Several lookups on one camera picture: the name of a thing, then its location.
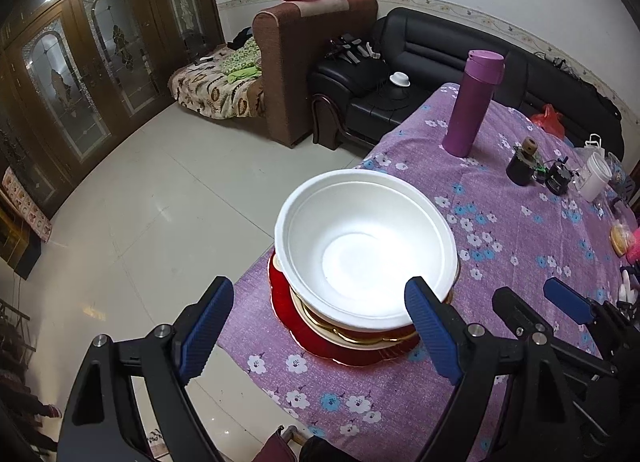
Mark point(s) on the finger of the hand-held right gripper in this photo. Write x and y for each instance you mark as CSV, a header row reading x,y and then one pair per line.
x,y
565,298
515,309

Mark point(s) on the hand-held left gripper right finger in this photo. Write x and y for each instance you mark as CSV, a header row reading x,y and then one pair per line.
x,y
430,337

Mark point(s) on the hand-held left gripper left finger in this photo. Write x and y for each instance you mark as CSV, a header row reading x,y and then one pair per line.
x,y
205,337

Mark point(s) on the small red labelled plate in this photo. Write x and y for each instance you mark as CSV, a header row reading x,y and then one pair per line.
x,y
407,331

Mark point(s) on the large red scalloped plate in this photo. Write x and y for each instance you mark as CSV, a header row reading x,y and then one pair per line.
x,y
300,339

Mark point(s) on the white disposable bowl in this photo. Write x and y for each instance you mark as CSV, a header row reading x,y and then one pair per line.
x,y
360,242

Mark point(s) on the purple floral tablecloth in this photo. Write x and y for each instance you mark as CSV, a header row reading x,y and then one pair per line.
x,y
525,242

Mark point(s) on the yellow round object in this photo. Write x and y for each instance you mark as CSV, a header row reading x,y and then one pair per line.
x,y
619,237

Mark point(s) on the pink fuzzy object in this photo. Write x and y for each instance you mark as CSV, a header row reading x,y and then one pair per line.
x,y
634,246

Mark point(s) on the small black device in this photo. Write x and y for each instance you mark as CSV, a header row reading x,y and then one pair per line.
x,y
557,177

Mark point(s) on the white plastic jar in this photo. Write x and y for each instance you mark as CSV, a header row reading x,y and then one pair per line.
x,y
595,176

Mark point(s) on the black motor with wooden cap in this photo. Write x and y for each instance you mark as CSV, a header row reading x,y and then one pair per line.
x,y
520,171

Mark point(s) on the white paper bag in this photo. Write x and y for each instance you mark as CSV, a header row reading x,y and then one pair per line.
x,y
594,143

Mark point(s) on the red plastic bag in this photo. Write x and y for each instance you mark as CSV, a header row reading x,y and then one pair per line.
x,y
547,120

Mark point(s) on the purple thermos bottle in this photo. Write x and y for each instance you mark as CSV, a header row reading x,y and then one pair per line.
x,y
470,106

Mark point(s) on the dark wooden stand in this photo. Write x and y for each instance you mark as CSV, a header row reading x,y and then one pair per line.
x,y
15,242

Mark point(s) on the pink patterned box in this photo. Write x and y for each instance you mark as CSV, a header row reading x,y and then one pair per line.
x,y
25,204

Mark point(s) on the leaf patterned blanket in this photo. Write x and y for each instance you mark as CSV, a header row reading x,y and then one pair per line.
x,y
210,91

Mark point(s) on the small white cup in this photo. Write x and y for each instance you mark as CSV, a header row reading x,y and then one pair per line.
x,y
400,79

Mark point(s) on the green cloth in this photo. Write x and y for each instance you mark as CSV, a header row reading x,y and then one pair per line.
x,y
242,64

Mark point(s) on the black leather sofa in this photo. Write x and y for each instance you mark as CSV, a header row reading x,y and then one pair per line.
x,y
425,46

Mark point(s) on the brown fabric armchair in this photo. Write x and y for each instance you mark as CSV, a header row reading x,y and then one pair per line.
x,y
300,66

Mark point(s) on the wooden glass door cabinet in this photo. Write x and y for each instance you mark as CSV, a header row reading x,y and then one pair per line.
x,y
140,41

